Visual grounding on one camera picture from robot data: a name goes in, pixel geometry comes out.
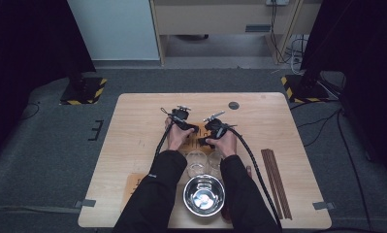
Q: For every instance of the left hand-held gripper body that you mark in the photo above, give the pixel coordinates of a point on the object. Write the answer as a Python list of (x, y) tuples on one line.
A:
[(180, 117)]

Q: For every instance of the striped black stand base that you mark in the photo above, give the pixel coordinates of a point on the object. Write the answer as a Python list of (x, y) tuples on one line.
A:
[(306, 93), (84, 92)]

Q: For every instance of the carved wooden coaster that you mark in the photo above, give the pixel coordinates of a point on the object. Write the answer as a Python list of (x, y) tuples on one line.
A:
[(134, 184), (196, 136)]

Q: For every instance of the beige wooden desk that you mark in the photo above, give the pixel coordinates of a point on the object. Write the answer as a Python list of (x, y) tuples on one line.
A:
[(213, 19)]

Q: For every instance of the grey tape piece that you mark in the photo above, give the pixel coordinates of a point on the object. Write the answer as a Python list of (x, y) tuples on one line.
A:
[(86, 203), (323, 205)]

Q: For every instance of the white cabinet panel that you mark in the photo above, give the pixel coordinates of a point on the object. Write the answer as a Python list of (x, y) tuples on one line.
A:
[(116, 29)]

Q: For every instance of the bundle of brown chopsticks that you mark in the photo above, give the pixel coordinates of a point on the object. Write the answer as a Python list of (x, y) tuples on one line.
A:
[(275, 184)]

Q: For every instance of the clear drinking glass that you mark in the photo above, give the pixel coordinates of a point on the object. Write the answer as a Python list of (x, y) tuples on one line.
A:
[(197, 165), (215, 166)]

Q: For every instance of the shiny steel bowl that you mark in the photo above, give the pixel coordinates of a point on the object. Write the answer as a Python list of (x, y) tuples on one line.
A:
[(204, 197)]

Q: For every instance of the person's right hand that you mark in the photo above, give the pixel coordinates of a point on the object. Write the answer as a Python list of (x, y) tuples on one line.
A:
[(226, 145)]

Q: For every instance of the black floor tape mark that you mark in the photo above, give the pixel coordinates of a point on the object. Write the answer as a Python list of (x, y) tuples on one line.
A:
[(97, 130)]

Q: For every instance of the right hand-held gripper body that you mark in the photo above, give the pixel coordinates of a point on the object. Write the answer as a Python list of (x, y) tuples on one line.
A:
[(217, 127)]

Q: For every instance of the grey round table grommet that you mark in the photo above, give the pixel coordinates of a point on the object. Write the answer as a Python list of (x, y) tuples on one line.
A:
[(233, 105)]

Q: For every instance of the person's left hand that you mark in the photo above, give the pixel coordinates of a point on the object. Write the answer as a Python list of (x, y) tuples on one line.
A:
[(176, 137)]

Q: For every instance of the black curtain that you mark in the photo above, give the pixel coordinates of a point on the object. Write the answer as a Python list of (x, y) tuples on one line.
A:
[(26, 48), (369, 48)]

